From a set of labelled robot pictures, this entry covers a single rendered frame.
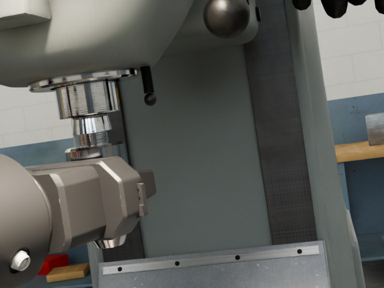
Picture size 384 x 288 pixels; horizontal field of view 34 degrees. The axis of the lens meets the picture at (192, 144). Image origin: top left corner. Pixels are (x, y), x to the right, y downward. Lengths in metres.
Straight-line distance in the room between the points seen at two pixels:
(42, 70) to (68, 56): 0.02
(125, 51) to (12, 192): 0.13
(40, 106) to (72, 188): 4.73
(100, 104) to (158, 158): 0.40
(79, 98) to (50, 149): 4.63
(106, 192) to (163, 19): 0.13
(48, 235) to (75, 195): 0.03
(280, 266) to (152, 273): 0.18
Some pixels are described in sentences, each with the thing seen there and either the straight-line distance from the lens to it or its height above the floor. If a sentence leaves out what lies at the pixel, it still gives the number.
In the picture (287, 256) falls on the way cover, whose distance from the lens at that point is 0.85.
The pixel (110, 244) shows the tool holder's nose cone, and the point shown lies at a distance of 0.49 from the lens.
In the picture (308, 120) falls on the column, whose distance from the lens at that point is 0.84.
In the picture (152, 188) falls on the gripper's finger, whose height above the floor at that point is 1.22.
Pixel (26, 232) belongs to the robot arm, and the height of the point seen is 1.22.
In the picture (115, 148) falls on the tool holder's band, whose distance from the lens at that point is 0.48.
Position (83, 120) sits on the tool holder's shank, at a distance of 0.48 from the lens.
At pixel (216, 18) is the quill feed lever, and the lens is 0.39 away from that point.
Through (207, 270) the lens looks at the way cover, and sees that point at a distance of 0.86.
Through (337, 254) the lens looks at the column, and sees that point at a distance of 0.88.
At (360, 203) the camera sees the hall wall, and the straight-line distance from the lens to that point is 4.73.
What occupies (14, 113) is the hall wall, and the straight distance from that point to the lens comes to 5.23.
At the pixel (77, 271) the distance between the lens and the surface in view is 4.54.
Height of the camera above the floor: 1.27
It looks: 3 degrees down
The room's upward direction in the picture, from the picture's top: 8 degrees counter-clockwise
